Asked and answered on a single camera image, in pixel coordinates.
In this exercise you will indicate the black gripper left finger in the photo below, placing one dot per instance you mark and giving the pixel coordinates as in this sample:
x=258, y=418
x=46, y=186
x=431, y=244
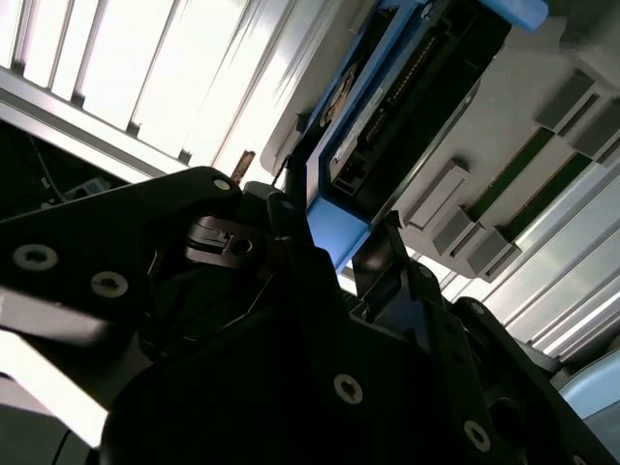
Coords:
x=97, y=232

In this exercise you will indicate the hard disk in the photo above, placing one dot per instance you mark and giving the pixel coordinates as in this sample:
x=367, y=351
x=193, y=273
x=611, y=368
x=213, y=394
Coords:
x=450, y=106

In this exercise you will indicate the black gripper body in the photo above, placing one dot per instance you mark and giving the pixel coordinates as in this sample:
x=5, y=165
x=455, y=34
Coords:
x=242, y=412

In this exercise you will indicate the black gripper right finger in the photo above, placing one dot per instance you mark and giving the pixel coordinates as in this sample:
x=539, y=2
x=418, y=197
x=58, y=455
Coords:
x=450, y=349

